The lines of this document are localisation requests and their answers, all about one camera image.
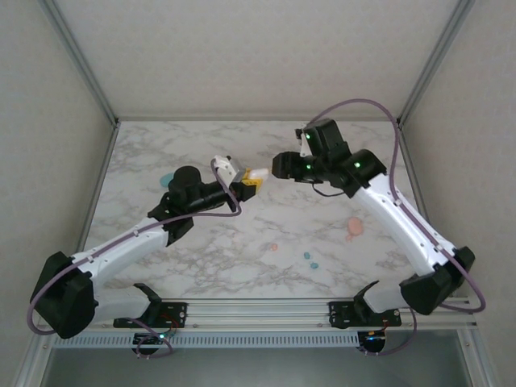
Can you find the white charging case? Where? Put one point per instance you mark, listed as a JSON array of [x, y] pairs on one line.
[[260, 173]]

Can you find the blue cup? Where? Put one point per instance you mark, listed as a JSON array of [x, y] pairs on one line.
[[164, 180]]

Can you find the pink charging case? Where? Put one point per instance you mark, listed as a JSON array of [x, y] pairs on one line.
[[354, 225]]

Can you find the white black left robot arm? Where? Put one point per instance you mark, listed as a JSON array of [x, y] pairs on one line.
[[121, 250]]

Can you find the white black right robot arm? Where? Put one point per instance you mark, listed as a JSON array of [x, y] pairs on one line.
[[403, 225]]

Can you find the controller board with lights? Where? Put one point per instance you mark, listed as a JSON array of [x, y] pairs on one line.
[[373, 340], [153, 339]]

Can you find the aluminium frame rail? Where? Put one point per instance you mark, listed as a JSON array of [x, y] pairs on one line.
[[209, 119], [415, 183], [102, 169]]

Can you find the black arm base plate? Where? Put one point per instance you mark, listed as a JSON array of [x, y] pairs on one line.
[[177, 312], [342, 314]]

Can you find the wide aluminium mounting rail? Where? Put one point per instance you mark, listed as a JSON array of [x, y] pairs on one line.
[[258, 314]]

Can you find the aluminium frame post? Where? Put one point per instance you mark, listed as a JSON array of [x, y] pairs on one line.
[[473, 363], [38, 359], [81, 60], [433, 60]]

